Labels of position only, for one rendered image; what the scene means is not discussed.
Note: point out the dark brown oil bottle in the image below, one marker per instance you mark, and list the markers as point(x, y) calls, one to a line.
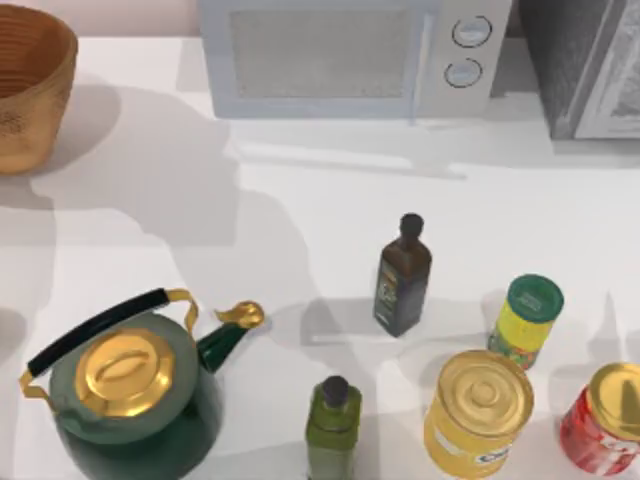
point(402, 285)

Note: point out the pale microwave oven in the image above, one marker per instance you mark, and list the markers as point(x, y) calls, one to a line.
point(320, 60)

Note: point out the light green oil bottle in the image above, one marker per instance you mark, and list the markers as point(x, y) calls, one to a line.
point(334, 435)

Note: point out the microwave knob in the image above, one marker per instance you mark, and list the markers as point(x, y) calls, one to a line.
point(463, 73)
point(471, 30)

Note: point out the yellow jar with green lid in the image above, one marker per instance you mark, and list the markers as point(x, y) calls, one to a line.
point(525, 322)

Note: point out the yellow can with gold lid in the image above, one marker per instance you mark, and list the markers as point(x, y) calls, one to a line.
point(475, 415)

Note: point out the green and gold kettle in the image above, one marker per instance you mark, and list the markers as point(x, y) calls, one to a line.
point(130, 395)

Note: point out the woven wooden basket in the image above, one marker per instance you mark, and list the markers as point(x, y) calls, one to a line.
point(30, 95)

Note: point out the red can with gold lid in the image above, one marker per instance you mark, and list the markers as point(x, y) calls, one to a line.
point(602, 425)

